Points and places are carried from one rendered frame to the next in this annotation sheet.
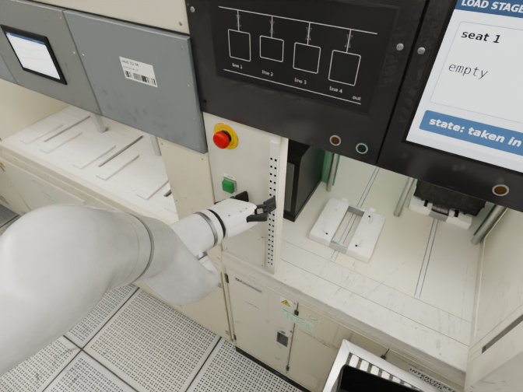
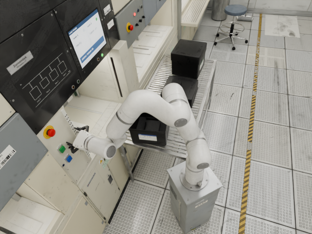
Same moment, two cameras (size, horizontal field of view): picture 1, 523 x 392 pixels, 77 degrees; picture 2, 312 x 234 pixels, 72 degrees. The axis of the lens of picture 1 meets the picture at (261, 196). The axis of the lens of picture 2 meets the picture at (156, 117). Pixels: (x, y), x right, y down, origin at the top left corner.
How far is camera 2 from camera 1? 0.93 m
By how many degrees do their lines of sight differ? 62
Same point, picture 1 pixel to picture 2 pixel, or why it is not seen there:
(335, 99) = (66, 77)
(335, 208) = not seen: hidden behind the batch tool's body
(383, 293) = (100, 122)
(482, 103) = (84, 47)
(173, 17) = (6, 113)
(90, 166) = not seen: outside the picture
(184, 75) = (24, 128)
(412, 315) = (108, 114)
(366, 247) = (80, 125)
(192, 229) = (97, 139)
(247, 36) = (36, 87)
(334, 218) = not seen: hidden behind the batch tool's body
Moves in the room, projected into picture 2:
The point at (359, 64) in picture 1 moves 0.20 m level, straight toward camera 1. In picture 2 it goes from (64, 62) to (103, 62)
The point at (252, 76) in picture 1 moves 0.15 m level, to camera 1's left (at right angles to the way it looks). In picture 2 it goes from (45, 97) to (38, 121)
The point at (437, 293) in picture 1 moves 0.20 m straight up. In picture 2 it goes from (100, 108) to (94, 90)
